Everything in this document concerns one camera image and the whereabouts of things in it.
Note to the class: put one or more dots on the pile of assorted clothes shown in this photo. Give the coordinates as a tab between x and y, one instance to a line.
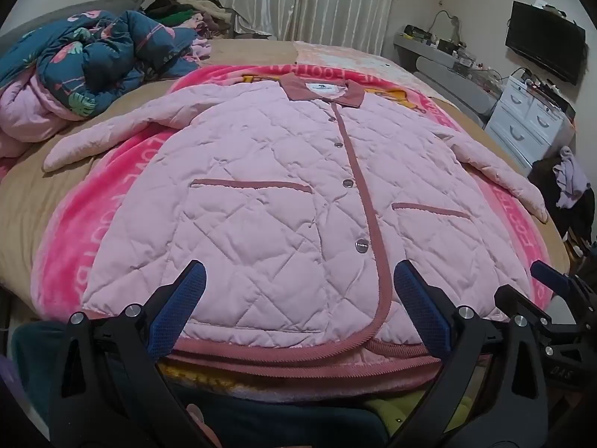
186	11

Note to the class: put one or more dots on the white satin curtain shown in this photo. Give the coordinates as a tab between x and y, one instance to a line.
303	4

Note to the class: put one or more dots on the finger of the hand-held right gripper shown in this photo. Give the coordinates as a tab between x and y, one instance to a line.
550	273
517	299

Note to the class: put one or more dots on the grey padded headboard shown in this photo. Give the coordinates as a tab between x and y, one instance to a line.
56	14

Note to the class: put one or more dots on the white drawer cabinet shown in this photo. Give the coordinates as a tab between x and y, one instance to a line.
517	123

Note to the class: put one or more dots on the pink quilted jacket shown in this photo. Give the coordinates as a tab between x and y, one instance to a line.
261	196

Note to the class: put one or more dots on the person's yellow-green clothing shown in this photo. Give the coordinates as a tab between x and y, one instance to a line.
387	410

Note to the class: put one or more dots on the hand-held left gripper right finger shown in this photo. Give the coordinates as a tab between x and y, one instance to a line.
419	308

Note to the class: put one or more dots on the dark clothes pile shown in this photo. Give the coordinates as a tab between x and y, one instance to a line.
583	224

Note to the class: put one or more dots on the grey dressing desk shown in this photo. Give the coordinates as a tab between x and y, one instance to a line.
443	67

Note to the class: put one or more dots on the peach printed blanket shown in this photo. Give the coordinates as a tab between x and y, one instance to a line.
354	63

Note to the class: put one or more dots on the lilac cloth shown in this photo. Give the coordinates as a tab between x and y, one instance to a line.
571	177

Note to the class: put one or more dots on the blue flamingo-print duvet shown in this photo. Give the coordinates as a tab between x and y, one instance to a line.
93	60

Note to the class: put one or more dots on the pink printed blanket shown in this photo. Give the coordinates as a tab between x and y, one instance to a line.
74	242

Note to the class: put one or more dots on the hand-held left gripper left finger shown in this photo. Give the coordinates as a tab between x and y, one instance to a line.
182	308

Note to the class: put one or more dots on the wall shelf with clutter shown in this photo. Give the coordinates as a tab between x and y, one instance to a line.
459	56

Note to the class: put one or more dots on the black set-top box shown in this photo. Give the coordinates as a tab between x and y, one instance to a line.
555	99

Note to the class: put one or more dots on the person's dark teal clothing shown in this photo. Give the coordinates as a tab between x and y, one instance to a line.
280	422

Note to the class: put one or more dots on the black flat-screen television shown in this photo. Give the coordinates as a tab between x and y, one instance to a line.
543	42

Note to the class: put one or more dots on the bed with tan sheet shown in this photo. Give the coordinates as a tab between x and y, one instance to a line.
28	196

